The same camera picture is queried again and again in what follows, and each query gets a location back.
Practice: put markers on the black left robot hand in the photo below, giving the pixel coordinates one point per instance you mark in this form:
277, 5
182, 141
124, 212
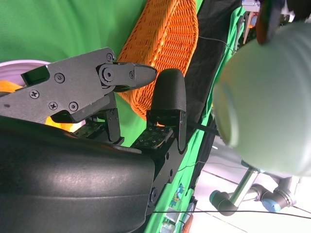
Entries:
267, 19

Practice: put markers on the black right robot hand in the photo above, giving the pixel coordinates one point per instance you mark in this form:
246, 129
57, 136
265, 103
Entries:
73, 182

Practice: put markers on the pale grey-green bowl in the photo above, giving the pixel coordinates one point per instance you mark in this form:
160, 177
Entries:
267, 97

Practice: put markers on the grey industrial robot arm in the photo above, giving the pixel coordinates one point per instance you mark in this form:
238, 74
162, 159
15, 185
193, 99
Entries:
279, 197

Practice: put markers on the orange wicker basket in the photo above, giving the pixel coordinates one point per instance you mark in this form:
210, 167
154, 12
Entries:
175, 36

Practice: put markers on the lavender round plate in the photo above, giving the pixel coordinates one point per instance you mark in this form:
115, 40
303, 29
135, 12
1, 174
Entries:
14, 70

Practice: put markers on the black backdrop curtain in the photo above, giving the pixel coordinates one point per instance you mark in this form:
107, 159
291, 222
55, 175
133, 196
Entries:
209, 60

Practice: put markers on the small colourful toy figure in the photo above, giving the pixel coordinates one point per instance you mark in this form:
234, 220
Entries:
179, 191

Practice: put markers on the black metal rod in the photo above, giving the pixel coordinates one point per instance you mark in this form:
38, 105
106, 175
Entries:
204, 128

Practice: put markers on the green tablecloth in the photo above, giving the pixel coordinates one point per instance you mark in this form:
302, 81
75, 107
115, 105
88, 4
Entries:
60, 24

